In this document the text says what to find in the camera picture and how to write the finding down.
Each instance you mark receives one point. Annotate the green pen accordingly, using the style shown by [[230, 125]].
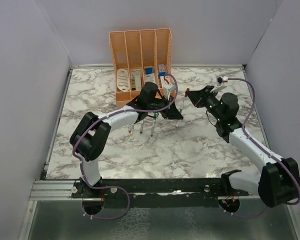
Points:
[[153, 127]]

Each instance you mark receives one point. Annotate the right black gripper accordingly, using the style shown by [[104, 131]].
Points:
[[198, 97]]

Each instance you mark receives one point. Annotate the white blue box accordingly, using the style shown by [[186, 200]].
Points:
[[149, 74]]

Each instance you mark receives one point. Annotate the white red box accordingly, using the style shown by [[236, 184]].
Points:
[[163, 80]]

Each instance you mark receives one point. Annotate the yellow pen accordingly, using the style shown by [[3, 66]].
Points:
[[132, 129]]

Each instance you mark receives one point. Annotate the white oval package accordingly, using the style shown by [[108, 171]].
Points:
[[122, 80]]

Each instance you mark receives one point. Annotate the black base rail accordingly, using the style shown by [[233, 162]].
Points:
[[139, 193]]

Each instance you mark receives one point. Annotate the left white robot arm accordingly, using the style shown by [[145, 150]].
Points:
[[90, 136]]

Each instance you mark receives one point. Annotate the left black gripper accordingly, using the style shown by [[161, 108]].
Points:
[[172, 113]]

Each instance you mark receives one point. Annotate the blue pen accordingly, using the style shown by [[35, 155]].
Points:
[[142, 127]]

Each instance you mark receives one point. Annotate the red pen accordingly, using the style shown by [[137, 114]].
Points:
[[180, 110]]

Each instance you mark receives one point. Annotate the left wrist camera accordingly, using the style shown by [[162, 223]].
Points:
[[169, 90]]

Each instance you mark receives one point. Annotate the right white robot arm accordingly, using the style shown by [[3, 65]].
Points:
[[279, 180]]

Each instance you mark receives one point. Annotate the orange desk organizer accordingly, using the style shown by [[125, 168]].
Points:
[[133, 50]]

